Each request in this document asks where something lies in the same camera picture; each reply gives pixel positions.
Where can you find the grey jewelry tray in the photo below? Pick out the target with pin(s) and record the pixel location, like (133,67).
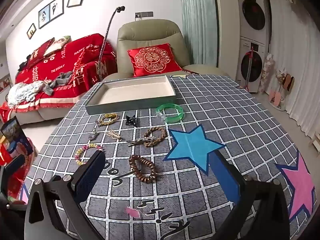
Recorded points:
(131,94)

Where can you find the red embroidered cushion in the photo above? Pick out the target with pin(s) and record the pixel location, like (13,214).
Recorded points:
(151,60)

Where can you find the yellow star sticker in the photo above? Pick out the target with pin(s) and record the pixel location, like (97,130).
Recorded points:
(184,76)

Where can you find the small picture frame left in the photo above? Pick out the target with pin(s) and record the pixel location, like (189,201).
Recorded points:
(31,31)

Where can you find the teal curtain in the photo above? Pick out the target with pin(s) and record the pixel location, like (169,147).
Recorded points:
(200,30)

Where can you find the small picture frame right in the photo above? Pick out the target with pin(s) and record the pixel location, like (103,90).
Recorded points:
(74,3)

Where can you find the green plastic bangle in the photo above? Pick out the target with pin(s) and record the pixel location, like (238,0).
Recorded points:
(170,113)

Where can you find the large double picture frame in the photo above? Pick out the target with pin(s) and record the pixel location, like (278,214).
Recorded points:
(50,12)

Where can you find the grey cloth on sofa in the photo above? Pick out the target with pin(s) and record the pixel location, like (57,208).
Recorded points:
(62,80)

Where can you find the washing machine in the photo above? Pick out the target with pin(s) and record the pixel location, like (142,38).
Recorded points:
(250,65)
(253,20)

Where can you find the black hair claw clip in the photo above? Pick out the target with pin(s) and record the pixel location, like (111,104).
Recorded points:
(131,121)

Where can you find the upper washing machine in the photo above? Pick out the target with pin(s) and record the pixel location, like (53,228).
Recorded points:
(253,20)

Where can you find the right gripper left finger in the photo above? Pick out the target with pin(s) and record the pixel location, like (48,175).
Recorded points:
(42,220)

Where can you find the green recliner armchair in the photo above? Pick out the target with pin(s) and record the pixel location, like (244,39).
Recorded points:
(150,33)

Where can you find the sofa throw pillows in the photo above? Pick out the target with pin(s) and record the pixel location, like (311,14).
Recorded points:
(48,48)

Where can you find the silver star hair clip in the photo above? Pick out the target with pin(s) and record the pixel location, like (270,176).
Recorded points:
(147,141)

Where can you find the white cloth on sofa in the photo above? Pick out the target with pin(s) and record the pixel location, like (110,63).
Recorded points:
(22,92)

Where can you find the pink slippers rack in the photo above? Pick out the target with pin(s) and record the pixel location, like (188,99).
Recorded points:
(283,87)

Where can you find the pink star sticker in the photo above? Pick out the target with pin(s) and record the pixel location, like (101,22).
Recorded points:
(299,180)

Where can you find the blue star sticker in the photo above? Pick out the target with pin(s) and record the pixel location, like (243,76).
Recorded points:
(194,146)

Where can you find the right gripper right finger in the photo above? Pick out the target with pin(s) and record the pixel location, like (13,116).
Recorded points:
(271,220)

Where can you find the silver heart key pendant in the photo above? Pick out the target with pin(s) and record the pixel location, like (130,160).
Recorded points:
(93,135)

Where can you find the white sheer curtain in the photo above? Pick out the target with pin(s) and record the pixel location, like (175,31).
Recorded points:
(295,49)

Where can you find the sofa with red blanket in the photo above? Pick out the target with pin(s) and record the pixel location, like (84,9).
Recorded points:
(90,59)

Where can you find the grey checked tablecloth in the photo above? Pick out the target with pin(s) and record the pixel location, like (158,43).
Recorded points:
(151,188)

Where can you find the small picture frame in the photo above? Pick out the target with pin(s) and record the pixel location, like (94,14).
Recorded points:
(31,31)
(74,3)

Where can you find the wall switch panel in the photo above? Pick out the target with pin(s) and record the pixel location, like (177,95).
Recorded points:
(141,15)

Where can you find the lower washing machine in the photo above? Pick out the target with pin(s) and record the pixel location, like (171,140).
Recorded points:
(250,65)

